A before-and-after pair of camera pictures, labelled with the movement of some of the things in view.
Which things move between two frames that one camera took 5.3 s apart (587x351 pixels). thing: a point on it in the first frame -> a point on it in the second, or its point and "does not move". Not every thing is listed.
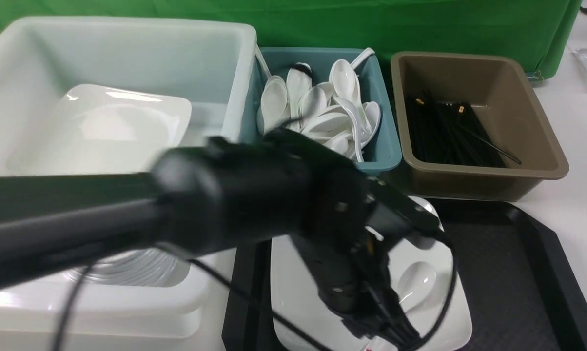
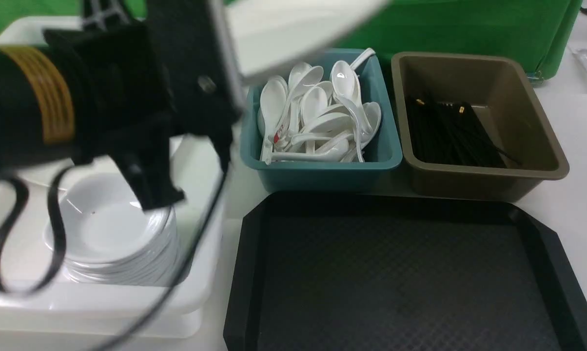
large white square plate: x=420 y=279 -> x=258 y=37
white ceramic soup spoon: x=414 y=284 -> x=303 y=78
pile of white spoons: x=333 y=112 does not move
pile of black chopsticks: x=452 y=134 does not move
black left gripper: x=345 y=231 -> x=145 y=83
